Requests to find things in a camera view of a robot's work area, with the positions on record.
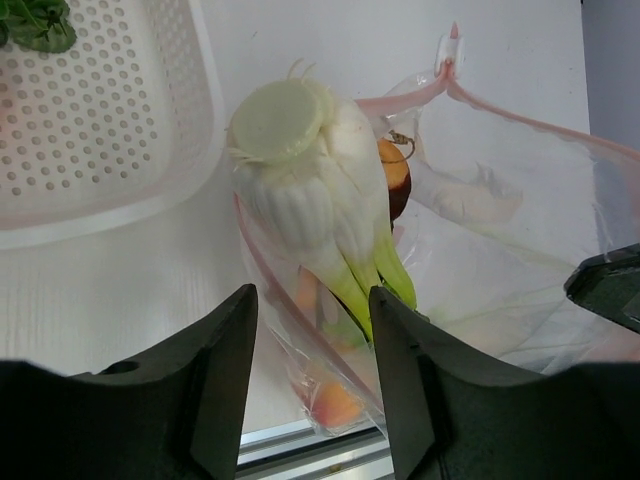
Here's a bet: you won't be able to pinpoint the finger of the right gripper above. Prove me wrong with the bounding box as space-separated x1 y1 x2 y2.
563 244 639 333

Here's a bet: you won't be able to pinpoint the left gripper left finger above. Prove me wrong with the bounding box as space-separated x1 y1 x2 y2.
1 284 258 479

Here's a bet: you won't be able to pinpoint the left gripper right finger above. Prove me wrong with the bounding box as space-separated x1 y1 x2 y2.
369 287 639 479

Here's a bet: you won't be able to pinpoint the orange peach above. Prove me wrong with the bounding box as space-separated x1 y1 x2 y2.
311 381 362 428

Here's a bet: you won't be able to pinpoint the clear pink-dotted zip bag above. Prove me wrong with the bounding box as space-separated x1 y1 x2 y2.
234 31 639 436

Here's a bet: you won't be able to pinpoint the purple sweet potato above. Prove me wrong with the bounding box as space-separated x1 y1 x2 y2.
377 130 416 222

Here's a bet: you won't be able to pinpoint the green celery stalk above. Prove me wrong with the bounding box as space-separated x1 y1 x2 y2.
226 70 417 340

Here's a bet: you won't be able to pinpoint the white perforated plastic basket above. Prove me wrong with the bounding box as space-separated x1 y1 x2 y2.
1 1 225 250

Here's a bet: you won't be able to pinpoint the red chili peppers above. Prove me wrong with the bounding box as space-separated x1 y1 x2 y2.
1 0 77 54

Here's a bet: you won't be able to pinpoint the aluminium mounting rail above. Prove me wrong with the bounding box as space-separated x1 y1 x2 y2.
235 420 395 480

